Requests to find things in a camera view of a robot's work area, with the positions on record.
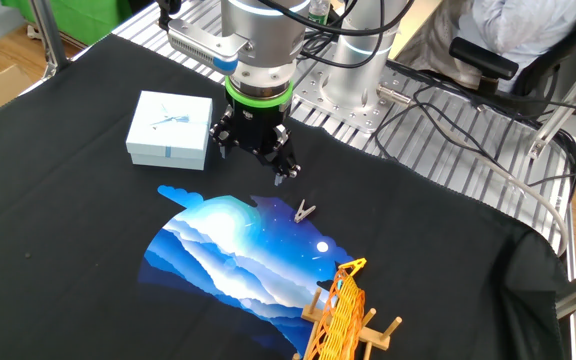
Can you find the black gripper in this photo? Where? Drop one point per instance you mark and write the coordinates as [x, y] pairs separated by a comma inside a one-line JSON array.
[[255, 125]]

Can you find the yellow orange woven dish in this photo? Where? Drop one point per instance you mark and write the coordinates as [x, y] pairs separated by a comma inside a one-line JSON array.
[[340, 320]]

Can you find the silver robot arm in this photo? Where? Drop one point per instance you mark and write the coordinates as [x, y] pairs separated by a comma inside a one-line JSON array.
[[268, 40]]

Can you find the wooden dish rack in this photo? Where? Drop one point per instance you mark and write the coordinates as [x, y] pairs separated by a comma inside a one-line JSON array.
[[383, 342]]

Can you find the beige clothespin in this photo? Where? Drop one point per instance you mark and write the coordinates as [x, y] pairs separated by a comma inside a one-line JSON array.
[[303, 212]]

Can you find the light blue gift box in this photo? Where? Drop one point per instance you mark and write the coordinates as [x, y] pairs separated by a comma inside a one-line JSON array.
[[168, 130]]

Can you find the green plastic bottle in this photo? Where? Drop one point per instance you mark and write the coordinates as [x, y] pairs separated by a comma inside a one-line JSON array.
[[319, 11]]

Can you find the black cloth with blue print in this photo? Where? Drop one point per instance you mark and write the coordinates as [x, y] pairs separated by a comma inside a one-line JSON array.
[[68, 200]]

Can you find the green cloth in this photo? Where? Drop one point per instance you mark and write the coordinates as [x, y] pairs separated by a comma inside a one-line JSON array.
[[83, 20]]

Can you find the black office chair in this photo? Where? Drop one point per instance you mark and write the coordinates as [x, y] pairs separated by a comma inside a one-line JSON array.
[[483, 57]]

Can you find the person in white shirt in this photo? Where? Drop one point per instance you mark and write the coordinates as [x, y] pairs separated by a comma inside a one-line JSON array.
[[518, 25]]

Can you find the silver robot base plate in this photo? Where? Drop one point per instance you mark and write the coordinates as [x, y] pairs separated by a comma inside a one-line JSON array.
[[318, 95]]

